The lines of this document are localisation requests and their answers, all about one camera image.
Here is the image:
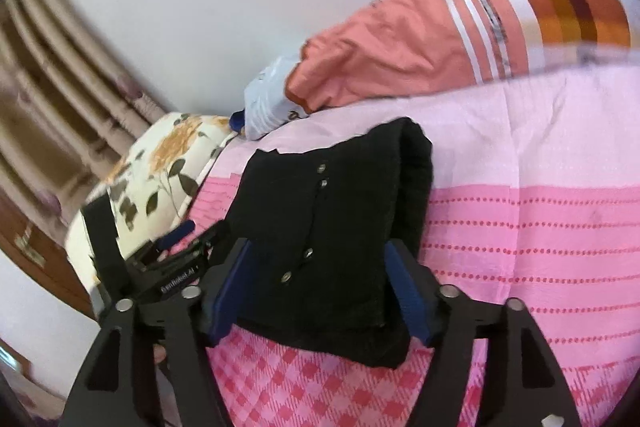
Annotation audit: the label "beige curtain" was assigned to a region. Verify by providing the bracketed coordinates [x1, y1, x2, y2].
[0, 0, 171, 228]

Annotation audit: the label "pink checked bed sheet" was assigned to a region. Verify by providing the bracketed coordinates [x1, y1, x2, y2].
[190, 62, 640, 427]

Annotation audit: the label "orange plaid blanket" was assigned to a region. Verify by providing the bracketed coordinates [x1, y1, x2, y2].
[285, 0, 632, 114]

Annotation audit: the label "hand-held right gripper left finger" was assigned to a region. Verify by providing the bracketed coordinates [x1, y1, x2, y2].
[59, 237, 256, 427]

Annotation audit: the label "black pants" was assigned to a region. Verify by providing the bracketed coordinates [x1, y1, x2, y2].
[220, 117, 433, 369]

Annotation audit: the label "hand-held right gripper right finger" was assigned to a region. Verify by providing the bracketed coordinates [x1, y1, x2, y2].
[384, 241, 583, 427]

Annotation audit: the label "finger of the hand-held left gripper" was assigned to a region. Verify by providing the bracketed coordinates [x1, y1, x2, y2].
[156, 221, 198, 254]

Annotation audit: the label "light blue striped cloth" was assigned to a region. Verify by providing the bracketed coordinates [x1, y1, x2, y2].
[243, 57, 311, 141]

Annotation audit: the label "brown wooden furniture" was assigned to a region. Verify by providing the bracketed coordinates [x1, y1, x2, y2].
[0, 192, 96, 320]

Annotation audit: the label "floral yellow pillow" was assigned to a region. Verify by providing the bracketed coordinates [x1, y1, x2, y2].
[65, 112, 238, 298]

